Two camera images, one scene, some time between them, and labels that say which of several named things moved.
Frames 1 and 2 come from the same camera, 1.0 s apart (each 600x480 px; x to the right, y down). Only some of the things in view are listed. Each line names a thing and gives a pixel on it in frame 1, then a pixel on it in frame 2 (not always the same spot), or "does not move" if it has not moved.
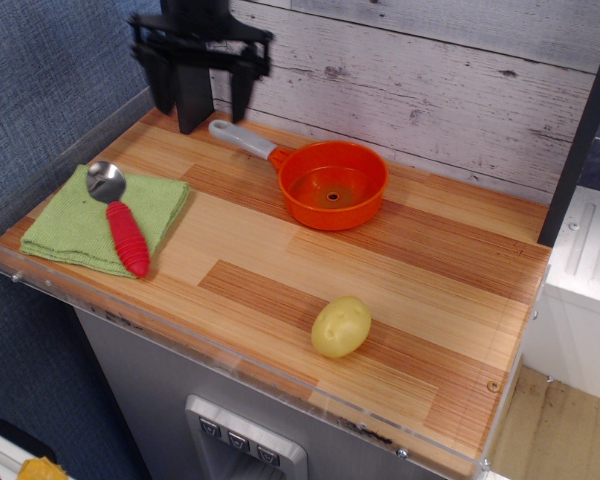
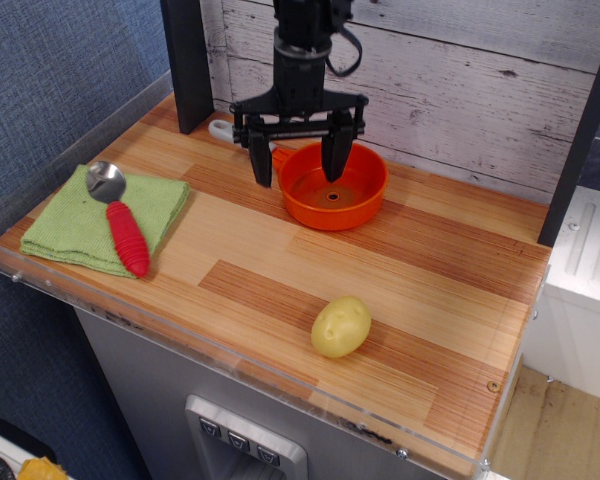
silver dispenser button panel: x=229 y=447 does not move
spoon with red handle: x=108 y=181 does not move
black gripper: x=196 y=32 → x=299 y=105
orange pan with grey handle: x=327 y=185 does not move
